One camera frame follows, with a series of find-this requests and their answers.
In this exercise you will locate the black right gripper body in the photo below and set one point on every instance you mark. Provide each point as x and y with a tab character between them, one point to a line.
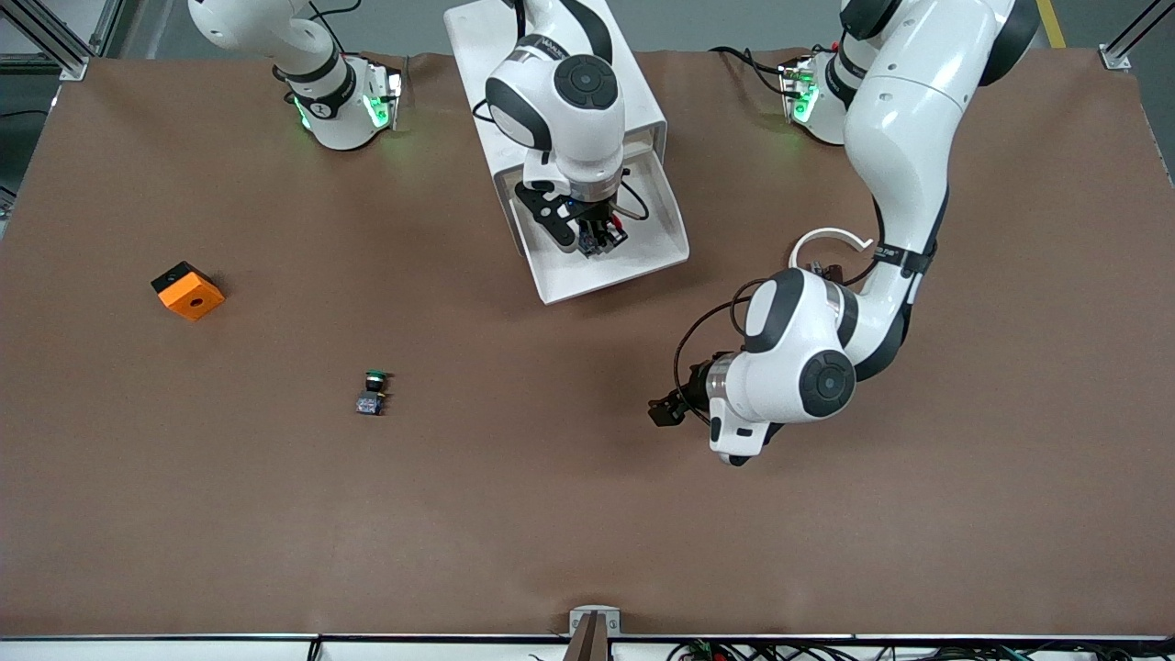
594	223

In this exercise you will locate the green push button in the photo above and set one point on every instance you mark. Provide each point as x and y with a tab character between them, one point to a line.
371	401

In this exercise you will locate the orange block with black side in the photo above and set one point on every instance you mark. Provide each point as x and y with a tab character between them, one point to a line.
193	298

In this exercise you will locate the aluminium frame post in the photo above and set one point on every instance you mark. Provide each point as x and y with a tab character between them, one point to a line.
72	66
1115	57

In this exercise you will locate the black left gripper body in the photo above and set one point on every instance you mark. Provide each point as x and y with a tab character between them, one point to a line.
695	389

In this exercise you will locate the brown table cover sheet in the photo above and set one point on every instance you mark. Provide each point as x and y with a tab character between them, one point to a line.
551	505

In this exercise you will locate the white cabinet drawer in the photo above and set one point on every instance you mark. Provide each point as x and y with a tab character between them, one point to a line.
643	257

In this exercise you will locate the silver table edge bracket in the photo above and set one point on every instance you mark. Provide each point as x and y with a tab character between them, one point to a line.
578	620

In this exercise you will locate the white four-drawer cabinet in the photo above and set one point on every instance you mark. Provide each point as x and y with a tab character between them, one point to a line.
468	64

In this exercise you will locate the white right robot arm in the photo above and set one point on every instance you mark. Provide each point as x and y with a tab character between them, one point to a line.
569	101

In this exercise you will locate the silver base connector plate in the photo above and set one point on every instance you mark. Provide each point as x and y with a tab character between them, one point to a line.
390	92
795	87

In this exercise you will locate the white table edge rail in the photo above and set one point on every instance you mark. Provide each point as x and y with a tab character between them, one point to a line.
184	650

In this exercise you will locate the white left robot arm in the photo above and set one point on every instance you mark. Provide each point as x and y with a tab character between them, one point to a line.
904	119

